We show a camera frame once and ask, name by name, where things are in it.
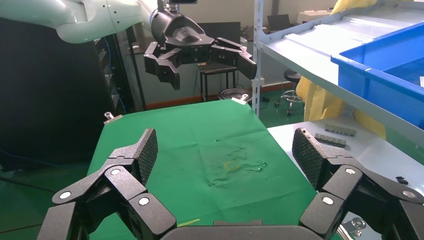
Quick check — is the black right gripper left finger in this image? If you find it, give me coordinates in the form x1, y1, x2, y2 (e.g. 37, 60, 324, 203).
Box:
37, 128, 177, 240

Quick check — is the silver binder clip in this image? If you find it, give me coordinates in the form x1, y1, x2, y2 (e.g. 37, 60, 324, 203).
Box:
103, 111, 123, 125
231, 94, 249, 106

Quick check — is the black metal side table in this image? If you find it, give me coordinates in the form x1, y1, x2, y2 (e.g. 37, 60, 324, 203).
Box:
197, 62, 238, 103

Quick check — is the black stool chrome base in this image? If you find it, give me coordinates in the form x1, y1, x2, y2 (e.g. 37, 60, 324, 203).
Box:
274, 68, 304, 117

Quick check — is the black round disc base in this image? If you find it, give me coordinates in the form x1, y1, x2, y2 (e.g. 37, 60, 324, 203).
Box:
217, 88, 253, 102

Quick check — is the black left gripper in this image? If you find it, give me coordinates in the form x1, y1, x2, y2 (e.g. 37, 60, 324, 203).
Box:
143, 9, 258, 91

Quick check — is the large black panel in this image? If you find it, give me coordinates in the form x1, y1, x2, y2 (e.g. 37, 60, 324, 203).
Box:
0, 17, 115, 168

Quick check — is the grey metal link strip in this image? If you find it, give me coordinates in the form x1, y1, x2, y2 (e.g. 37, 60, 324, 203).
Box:
323, 123, 358, 137
313, 133, 348, 149

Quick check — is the yellow fabric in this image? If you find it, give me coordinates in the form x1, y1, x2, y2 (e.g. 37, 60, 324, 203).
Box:
295, 0, 387, 140

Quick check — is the green table cloth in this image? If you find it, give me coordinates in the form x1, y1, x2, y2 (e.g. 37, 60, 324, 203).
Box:
86, 99, 342, 240

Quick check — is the large blue plastic bin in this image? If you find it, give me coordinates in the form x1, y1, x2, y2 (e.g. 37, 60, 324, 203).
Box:
330, 21, 424, 130

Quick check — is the white box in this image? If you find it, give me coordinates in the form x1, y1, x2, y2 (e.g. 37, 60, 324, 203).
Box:
297, 9, 332, 25

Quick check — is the grey metal shelf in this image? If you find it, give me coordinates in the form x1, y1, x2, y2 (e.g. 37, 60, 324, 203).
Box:
252, 0, 424, 148

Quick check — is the dark laptop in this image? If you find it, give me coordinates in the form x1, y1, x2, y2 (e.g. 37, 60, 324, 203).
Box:
266, 13, 292, 33

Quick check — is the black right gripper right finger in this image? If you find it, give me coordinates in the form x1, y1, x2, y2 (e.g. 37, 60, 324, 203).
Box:
292, 127, 424, 240

